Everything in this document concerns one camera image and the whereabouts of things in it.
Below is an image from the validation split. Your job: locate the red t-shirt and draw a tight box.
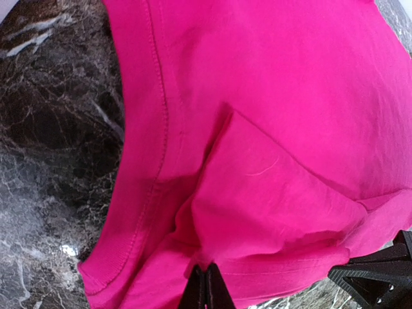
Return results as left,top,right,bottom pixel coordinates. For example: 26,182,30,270
79,1,411,308

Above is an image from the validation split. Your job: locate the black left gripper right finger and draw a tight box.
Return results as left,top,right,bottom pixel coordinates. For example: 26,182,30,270
328,230,411,309

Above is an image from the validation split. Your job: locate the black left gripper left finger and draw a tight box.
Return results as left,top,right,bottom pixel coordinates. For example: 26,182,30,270
180,263,236,309

